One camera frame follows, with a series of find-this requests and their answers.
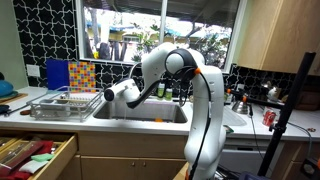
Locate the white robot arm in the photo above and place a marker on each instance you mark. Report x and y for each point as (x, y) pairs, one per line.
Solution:
(206, 100)

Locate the stainless steel sink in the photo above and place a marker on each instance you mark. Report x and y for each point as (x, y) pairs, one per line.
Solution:
(150, 111)

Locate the wooden sink base cabinet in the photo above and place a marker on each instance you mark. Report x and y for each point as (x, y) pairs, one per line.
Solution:
(133, 146)

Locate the green soap bottle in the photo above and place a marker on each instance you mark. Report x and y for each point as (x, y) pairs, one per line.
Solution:
(161, 90)

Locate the orange round object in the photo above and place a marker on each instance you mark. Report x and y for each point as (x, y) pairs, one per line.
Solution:
(159, 120)

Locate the stainless steel faucet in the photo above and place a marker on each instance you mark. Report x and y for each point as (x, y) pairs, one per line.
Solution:
(133, 68)

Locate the kitchen window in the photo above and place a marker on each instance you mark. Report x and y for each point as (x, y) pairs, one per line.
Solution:
(116, 33)

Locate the metal cabinet knob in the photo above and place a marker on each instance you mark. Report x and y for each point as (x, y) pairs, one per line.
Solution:
(143, 163)
(132, 163)

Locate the green scrub pad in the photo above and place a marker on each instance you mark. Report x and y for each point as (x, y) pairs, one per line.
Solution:
(228, 129)

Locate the colourful checkered board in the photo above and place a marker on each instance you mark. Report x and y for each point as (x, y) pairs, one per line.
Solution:
(82, 77)

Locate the white oval plate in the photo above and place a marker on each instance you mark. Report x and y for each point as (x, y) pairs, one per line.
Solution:
(235, 118)

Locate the steel kettle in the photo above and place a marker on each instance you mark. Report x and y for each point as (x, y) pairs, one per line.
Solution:
(240, 107)

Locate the cardboard box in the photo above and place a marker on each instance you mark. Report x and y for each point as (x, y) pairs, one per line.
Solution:
(182, 173)

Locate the black bar with orange rings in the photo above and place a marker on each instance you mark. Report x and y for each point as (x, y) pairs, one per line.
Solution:
(256, 101)

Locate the blue cutting board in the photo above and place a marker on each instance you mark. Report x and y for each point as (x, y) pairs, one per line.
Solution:
(57, 75)

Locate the white dishwasher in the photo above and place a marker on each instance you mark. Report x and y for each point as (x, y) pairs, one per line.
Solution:
(240, 160)

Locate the red soda can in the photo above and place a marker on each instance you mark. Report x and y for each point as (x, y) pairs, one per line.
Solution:
(269, 117)

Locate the ceramic figurine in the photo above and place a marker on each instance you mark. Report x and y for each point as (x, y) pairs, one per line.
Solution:
(273, 93)

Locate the open wooden drawer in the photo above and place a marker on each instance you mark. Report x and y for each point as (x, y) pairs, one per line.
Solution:
(63, 156)

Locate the black tripod pole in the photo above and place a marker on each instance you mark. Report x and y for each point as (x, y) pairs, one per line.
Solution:
(290, 100)

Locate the red cloth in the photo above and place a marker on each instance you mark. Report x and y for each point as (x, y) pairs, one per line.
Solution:
(41, 147)

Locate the green sponge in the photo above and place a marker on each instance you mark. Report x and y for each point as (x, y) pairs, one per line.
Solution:
(41, 157)

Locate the brown round coaster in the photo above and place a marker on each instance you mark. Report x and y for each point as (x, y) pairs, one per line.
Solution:
(25, 112)

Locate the long dark utensil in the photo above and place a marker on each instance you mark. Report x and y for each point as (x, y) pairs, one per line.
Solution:
(16, 109)

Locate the wooden cutting board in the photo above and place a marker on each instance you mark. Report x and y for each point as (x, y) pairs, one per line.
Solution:
(15, 97)

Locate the white cloth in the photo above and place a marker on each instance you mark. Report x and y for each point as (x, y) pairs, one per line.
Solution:
(33, 166)

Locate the dark brown wooden box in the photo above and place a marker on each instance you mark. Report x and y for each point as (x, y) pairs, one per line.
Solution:
(308, 100)

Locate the teal pot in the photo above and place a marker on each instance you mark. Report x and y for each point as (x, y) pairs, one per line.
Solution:
(5, 88)

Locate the black pan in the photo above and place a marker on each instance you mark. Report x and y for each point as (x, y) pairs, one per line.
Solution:
(3, 108)

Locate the black device with orange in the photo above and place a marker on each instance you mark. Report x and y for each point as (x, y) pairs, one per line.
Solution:
(311, 168)

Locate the white wall outlet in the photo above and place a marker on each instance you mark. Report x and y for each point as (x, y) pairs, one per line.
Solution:
(32, 70)

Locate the wooden wall cabinet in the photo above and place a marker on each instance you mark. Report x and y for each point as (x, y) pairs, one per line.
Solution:
(283, 33)

